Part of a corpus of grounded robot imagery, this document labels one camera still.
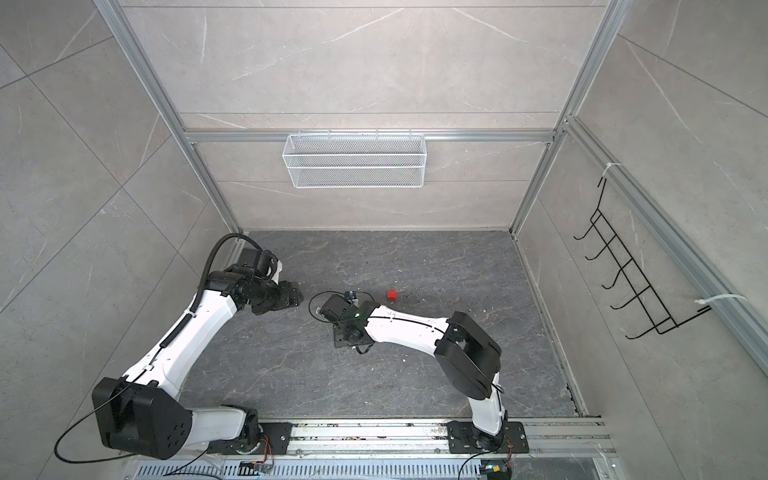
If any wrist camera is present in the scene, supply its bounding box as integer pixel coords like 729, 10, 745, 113
318, 291, 358, 323
239, 248, 282, 283

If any black wire hook rack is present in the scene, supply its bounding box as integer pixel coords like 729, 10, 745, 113
573, 178, 712, 341

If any white wire mesh basket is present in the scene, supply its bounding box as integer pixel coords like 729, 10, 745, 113
282, 133, 428, 189

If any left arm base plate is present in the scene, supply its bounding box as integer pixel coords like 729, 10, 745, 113
207, 422, 293, 455

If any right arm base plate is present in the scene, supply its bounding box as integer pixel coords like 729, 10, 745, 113
446, 421, 530, 454

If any white zip tie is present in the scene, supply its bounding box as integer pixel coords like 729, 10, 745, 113
694, 293, 747, 305

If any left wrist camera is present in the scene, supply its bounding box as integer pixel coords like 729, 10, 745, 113
239, 248, 282, 283

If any aluminium front rail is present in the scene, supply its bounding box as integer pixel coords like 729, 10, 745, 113
131, 418, 619, 460

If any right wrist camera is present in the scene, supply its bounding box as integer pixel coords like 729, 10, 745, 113
318, 291, 358, 323

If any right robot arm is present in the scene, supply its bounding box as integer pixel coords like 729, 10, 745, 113
318, 294, 507, 451

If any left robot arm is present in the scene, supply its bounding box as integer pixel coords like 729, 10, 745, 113
90, 234, 303, 460

